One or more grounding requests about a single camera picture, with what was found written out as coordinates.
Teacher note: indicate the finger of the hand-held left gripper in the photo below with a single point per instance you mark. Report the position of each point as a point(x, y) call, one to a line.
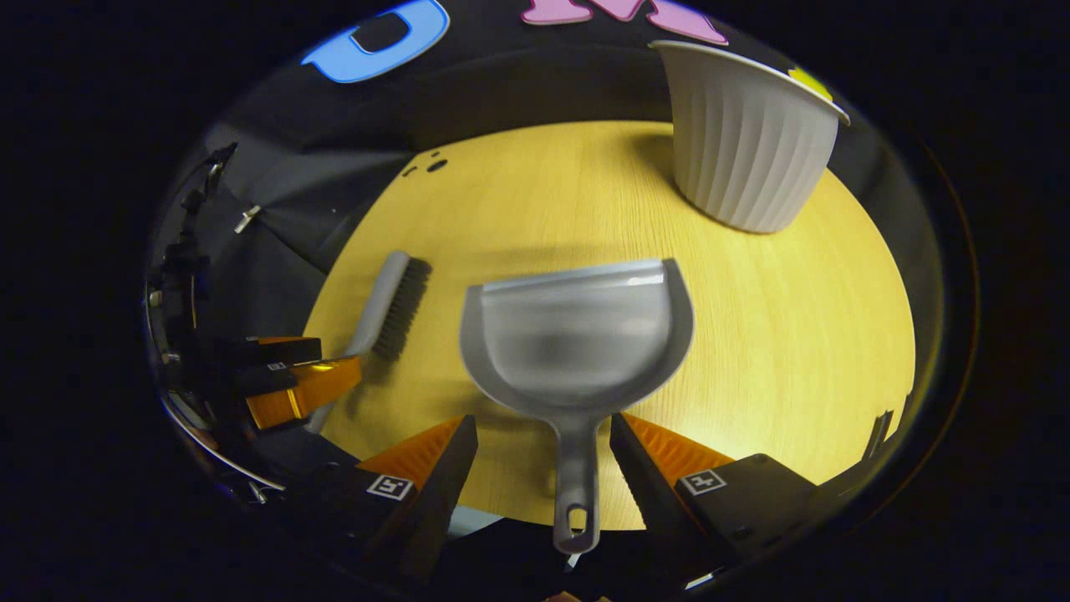
point(284, 351)
point(309, 393)

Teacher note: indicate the grey metal strip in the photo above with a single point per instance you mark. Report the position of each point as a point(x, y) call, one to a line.
point(878, 433)

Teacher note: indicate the grey dustpan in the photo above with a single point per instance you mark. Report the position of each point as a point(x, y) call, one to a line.
point(577, 343)

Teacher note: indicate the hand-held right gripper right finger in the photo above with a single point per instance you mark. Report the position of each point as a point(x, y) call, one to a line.
point(648, 502)

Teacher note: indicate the white ribbed garbage bin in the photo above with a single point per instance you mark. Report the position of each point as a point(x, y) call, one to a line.
point(744, 142)

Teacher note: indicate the white clip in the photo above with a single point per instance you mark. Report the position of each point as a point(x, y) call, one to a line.
point(247, 219)

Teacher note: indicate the small grey broom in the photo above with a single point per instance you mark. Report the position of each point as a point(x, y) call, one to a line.
point(384, 301)

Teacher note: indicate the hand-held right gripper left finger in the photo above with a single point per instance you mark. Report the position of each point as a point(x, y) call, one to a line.
point(443, 502)

